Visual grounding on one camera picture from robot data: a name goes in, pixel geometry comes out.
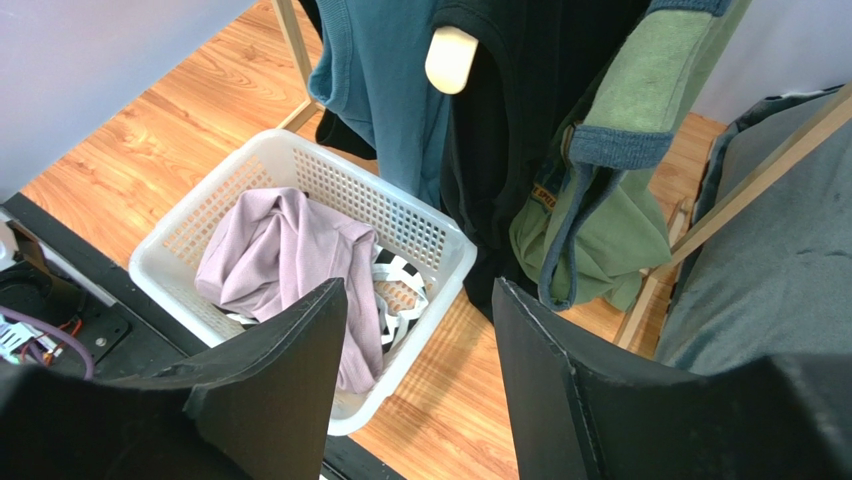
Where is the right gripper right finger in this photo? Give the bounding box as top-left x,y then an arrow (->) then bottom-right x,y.
492,279 -> 851,479

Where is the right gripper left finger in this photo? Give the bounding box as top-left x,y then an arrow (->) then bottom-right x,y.
1,279 -> 347,479

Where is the mauve tank top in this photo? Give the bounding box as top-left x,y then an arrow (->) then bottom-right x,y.
194,188 -> 383,393

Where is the black white striped tank top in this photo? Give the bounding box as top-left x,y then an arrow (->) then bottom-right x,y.
195,237 -> 428,371

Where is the olive green tank top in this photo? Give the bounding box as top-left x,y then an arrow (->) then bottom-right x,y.
509,0 -> 753,313

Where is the blue tank top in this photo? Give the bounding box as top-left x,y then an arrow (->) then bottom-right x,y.
308,1 -> 449,207

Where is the light wooden hanger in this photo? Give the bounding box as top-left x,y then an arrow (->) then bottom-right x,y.
424,26 -> 479,95

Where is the white plastic basket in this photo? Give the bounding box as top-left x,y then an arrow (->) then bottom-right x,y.
128,129 -> 477,436

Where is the grey fleece blanket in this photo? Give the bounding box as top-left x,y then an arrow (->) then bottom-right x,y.
655,126 -> 851,375

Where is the wooden clothes rack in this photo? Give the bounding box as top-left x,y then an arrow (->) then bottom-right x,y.
272,1 -> 851,351

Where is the black garment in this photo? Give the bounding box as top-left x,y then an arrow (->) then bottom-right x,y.
433,0 -> 648,316

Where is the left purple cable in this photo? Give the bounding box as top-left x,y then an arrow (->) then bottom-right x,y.
0,304 -> 96,381

